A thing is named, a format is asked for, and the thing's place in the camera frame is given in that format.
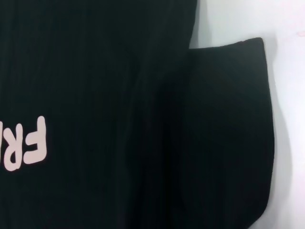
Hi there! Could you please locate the black shirt with FREE print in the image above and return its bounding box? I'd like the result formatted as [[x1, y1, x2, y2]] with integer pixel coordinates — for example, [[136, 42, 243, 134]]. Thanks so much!
[[0, 0, 275, 229]]

